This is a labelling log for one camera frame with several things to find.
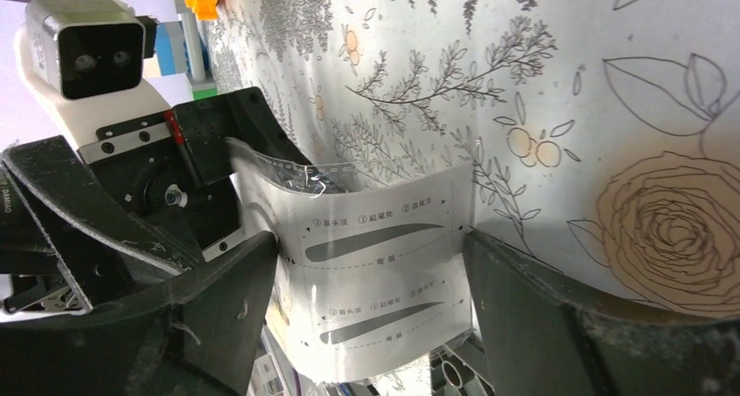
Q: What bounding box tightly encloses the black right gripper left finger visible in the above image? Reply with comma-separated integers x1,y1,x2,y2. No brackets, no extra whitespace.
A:
1,231,278,395

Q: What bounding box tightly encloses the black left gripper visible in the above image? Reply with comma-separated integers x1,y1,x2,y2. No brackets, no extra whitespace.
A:
2,87,347,311

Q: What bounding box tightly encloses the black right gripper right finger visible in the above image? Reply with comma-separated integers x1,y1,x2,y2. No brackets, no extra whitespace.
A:
462,230,739,395

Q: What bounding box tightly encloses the white eyebrow stencil card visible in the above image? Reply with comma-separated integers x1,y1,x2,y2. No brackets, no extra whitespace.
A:
227,138,474,383

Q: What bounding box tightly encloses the grey makeup tube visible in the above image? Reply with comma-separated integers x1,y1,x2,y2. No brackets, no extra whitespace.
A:
171,0,216,98

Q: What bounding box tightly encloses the green toy brick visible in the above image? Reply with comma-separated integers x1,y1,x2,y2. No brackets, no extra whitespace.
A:
193,88,218,100

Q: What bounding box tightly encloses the blue toy brick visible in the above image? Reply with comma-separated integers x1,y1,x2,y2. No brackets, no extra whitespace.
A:
154,21,188,76

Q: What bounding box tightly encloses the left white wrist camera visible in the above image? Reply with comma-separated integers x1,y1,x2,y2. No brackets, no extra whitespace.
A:
14,0,169,148

